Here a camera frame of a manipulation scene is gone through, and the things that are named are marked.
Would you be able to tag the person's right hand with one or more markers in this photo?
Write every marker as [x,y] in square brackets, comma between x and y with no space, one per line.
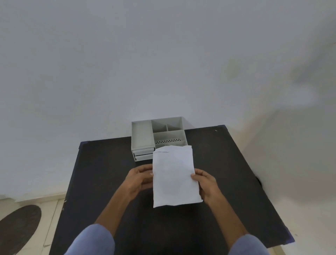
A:
[208,186]

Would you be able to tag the person's left hand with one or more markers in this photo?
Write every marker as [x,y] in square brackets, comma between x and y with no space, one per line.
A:
[136,181]

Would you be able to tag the white paper envelope packet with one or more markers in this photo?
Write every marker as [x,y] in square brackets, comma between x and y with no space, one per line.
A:
[176,178]

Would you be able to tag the grey plastic desk organizer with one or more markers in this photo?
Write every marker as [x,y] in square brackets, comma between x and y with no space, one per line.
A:
[141,134]

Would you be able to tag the person's right forearm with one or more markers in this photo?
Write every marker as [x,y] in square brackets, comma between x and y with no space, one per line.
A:
[228,223]

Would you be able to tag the person's left forearm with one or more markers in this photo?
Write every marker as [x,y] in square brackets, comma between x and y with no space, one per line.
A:
[115,215]

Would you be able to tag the blue plaid shirt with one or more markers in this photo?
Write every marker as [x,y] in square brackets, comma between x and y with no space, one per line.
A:
[92,241]

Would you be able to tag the dark oval floor mat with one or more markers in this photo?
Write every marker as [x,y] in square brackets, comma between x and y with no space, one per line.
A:
[18,228]

